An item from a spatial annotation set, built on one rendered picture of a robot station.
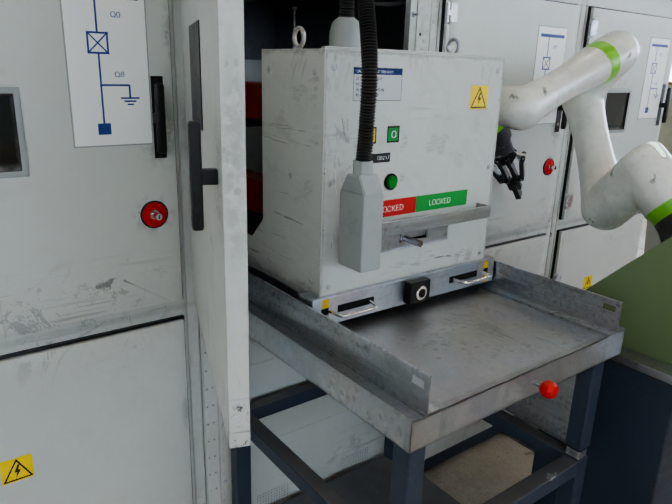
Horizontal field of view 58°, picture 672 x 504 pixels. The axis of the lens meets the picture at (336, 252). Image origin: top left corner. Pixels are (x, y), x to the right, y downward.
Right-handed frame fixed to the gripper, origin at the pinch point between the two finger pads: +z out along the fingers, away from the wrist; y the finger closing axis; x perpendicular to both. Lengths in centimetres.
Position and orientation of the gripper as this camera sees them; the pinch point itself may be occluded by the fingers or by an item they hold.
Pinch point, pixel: (516, 188)
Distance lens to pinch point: 191.1
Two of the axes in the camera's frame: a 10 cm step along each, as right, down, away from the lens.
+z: 4.7, 5.9, 6.5
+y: 8.4, -0.7, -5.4
